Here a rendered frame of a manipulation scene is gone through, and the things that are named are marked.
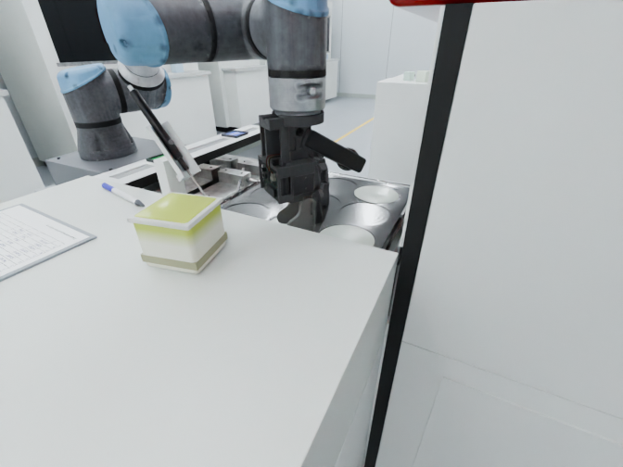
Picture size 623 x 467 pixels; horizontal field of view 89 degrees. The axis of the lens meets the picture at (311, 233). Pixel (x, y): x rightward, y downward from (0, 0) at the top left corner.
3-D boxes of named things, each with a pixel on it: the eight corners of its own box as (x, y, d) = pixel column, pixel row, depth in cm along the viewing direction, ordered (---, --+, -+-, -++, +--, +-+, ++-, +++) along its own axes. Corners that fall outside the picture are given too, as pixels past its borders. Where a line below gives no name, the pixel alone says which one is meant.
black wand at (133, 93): (122, 89, 43) (126, 83, 42) (132, 88, 44) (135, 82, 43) (209, 214, 46) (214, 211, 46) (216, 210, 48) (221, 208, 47)
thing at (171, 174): (209, 210, 50) (194, 123, 43) (192, 221, 47) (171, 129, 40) (181, 203, 52) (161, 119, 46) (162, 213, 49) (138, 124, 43)
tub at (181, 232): (230, 243, 42) (222, 195, 38) (199, 278, 36) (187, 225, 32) (180, 235, 44) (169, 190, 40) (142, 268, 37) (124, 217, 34)
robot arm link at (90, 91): (69, 118, 91) (47, 65, 83) (120, 111, 98) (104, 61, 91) (76, 125, 83) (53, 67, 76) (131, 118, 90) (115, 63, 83)
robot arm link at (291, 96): (308, 72, 45) (340, 77, 39) (308, 107, 48) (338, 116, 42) (259, 75, 42) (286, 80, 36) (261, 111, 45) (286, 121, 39)
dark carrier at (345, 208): (413, 191, 75) (413, 188, 75) (370, 271, 48) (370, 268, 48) (286, 169, 88) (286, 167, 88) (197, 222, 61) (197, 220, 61)
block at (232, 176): (251, 182, 83) (250, 170, 82) (243, 186, 81) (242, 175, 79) (227, 177, 86) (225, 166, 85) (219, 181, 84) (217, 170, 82)
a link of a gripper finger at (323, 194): (304, 216, 52) (303, 165, 48) (313, 213, 53) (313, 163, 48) (318, 228, 49) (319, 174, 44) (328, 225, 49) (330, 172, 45)
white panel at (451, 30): (454, 170, 109) (488, 31, 88) (401, 341, 46) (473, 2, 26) (445, 169, 110) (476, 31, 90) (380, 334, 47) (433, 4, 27)
